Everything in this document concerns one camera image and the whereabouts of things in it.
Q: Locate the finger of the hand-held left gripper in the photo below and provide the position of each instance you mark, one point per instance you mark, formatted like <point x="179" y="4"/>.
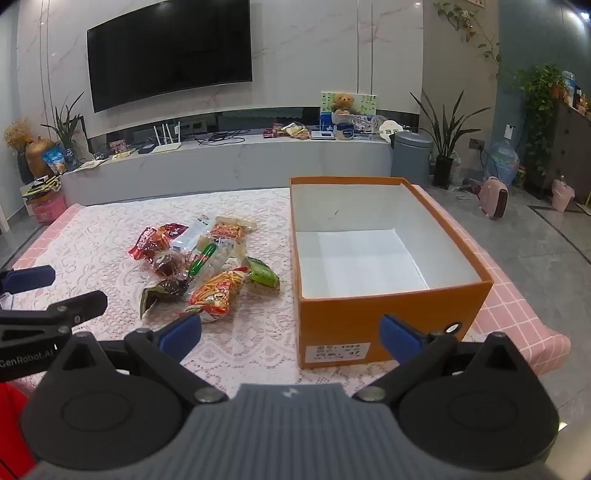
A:
<point x="78" y="307"/>
<point x="27" y="279"/>

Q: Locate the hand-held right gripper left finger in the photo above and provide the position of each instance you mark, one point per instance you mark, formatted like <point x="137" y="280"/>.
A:
<point x="180" y="337"/>

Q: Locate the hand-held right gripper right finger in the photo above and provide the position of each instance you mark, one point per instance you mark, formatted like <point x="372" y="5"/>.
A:
<point x="399" y="334"/>

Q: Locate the orange cardboard box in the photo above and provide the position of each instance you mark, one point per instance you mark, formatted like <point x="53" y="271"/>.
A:
<point x="369" y="318"/>

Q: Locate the red clear braised meat packet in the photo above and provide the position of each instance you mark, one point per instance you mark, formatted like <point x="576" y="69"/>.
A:
<point x="154" y="240"/>

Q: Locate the white blue snack ball packet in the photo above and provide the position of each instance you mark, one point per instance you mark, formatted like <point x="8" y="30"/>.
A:
<point x="194" y="233"/>

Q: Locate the dark snack packet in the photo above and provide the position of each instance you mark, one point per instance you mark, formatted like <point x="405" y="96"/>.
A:
<point x="161" y="294"/>

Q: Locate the white lace tablecloth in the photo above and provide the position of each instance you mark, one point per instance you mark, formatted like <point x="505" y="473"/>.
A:
<point x="92" y="258"/>

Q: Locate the orange red noodle snack packet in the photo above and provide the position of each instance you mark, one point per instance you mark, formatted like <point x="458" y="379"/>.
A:
<point x="214" y="293"/>

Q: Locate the pink box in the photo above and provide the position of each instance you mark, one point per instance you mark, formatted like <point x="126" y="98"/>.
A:
<point x="48" y="208"/>

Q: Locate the green white sausage packet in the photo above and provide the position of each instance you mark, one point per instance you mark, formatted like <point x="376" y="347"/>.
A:
<point x="203" y="258"/>

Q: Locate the yellow black packets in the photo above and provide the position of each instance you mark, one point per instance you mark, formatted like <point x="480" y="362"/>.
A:
<point x="44" y="187"/>

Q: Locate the green snack packet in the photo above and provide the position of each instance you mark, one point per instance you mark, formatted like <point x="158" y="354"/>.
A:
<point x="263" y="277"/>

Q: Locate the gold vase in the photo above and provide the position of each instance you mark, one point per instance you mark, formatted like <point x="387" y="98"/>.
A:
<point x="39" y="159"/>

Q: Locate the blue snack bag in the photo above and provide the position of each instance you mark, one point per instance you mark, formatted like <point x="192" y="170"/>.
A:
<point x="55" y="159"/>

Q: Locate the white papers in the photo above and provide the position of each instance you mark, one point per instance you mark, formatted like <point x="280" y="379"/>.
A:
<point x="87" y="166"/>

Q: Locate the dried yellow flowers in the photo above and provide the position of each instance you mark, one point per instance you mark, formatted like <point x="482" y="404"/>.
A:
<point x="18" y="134"/>

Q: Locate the green plant in glass vase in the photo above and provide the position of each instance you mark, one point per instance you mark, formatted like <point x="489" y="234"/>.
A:
<point x="67" y="124"/>

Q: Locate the pink card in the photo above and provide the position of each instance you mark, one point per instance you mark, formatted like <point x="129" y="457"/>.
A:
<point x="117" y="146"/>

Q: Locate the pink heater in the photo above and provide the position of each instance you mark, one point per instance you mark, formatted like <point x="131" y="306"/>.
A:
<point x="493" y="199"/>

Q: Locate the grey trash bin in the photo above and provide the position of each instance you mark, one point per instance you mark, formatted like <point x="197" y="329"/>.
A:
<point x="411" y="159"/>

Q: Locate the grey television console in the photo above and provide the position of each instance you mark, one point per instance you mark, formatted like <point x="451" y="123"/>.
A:
<point x="231" y="166"/>

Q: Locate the white router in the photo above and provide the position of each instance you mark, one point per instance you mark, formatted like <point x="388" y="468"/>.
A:
<point x="167" y="146"/>

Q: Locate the long-leaf plant in black pot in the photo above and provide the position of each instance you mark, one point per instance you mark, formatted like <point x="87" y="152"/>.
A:
<point x="444" y="138"/>

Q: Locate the blue water jug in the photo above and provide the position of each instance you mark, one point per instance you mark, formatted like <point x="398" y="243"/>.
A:
<point x="503" y="161"/>

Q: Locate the white round gadget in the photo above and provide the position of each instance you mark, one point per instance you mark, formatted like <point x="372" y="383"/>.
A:
<point x="392" y="126"/>

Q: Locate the blue white jar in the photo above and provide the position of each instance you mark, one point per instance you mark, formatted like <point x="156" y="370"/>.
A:
<point x="344" y="131"/>

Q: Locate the white scale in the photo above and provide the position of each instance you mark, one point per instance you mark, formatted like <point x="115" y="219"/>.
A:
<point x="322" y="135"/>

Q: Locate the pink bag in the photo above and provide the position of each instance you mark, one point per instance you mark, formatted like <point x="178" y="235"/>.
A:
<point x="563" y="196"/>

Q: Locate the pile of snack packets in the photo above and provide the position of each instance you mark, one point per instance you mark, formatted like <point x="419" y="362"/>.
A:
<point x="291" y="131"/>

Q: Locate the green white picture card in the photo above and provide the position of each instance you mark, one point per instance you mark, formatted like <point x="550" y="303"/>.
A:
<point x="367" y="104"/>

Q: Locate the brown teddy bear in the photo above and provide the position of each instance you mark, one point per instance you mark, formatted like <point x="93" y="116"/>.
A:
<point x="342" y="104"/>

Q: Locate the grey cabinet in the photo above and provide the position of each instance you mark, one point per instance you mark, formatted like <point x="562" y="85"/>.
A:
<point x="572" y="152"/>

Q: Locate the black television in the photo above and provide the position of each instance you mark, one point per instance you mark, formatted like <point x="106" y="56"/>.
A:
<point x="171" y="50"/>

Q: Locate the leafy green potted plant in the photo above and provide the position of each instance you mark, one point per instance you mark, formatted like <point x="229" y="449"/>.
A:
<point x="540" y="97"/>

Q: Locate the bottles on cabinet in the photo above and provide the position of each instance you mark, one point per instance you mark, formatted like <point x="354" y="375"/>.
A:
<point x="572" y="90"/>

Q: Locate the hanging vine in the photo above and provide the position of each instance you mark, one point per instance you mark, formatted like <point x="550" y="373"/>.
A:
<point x="466" y="21"/>

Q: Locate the wall socket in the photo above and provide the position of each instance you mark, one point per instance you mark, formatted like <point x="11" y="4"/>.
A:
<point x="475" y="144"/>

